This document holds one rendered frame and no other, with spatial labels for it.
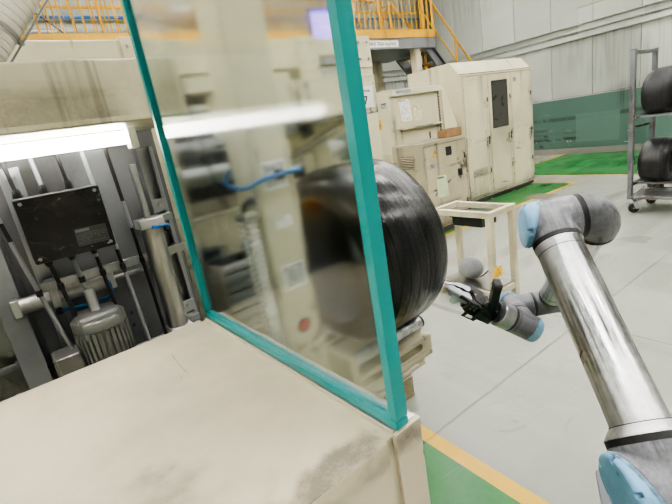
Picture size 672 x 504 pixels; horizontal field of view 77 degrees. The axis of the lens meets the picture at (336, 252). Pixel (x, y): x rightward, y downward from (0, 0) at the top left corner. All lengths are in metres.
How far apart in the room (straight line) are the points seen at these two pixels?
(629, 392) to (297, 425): 0.70
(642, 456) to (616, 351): 0.19
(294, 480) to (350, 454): 0.06
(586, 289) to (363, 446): 0.72
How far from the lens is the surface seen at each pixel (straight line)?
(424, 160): 5.69
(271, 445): 0.54
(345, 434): 0.53
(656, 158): 6.31
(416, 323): 1.52
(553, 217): 1.17
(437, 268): 1.33
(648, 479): 1.00
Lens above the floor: 1.60
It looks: 16 degrees down
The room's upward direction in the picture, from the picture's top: 10 degrees counter-clockwise
